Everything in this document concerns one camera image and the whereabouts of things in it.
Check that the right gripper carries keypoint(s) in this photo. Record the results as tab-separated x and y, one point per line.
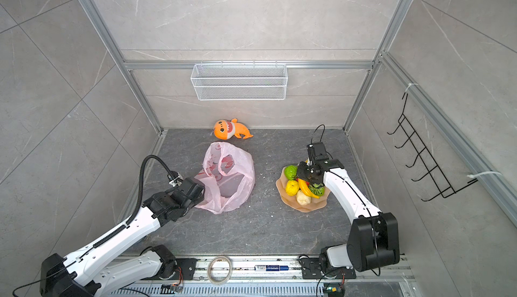
301	173

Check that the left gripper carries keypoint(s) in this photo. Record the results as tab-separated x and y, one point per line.
201	197

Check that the banana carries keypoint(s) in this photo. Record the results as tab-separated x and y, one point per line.
303	185

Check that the green round guava fruit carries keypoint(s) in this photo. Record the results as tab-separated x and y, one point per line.
290	172

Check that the yellow bell pepper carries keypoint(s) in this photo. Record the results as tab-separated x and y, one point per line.
292	188

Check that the pale round fruit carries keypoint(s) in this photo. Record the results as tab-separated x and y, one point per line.
303	199

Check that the pink plastic bag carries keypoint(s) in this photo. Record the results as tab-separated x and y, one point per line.
229	178

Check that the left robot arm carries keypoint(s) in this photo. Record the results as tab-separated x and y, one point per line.
93	270

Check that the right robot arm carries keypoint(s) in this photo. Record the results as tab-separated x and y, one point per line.
373	241

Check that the pink shell-shaped plate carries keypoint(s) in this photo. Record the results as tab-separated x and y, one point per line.
291	201

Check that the roll of clear tape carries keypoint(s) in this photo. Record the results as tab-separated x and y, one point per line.
220	270

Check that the orange fish plush toy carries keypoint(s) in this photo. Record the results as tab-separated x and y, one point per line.
226	129

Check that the blue marker pen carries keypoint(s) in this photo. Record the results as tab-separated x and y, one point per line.
271	268

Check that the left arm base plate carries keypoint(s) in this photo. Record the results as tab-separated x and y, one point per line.
184	269

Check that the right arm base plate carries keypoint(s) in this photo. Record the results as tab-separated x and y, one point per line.
312	269

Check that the black wire hook rack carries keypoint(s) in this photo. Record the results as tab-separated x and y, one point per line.
423	156

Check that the white wire mesh basket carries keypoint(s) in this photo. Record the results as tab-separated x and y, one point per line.
240	81

